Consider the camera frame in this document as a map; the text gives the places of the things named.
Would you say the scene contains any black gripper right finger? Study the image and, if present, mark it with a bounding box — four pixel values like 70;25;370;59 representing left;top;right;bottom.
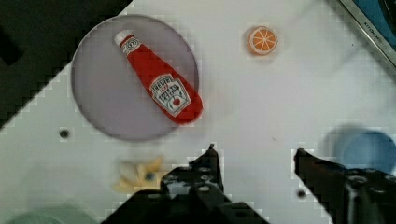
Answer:
293;148;396;224

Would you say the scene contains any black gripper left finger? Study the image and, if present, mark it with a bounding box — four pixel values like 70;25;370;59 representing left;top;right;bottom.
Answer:
101;145;269;224

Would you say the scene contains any red plush ketchup bottle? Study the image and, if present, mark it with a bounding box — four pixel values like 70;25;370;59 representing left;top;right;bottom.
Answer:
114;30;204;125

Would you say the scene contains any grey round plate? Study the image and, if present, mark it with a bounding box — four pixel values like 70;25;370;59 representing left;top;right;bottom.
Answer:
71;14;199;141

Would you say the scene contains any blue bowl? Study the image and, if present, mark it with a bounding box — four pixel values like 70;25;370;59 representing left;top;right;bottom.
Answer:
321;125;396;175

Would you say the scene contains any yellow peeled banana toy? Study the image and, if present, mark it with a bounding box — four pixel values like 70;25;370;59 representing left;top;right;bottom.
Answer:
113;157;167;194

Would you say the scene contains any light green bowl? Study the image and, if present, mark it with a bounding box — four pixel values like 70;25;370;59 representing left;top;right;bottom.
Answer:
6;206;99;224

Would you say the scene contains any orange slice toy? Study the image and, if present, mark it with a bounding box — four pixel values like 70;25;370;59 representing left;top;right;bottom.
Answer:
247;26;278;55

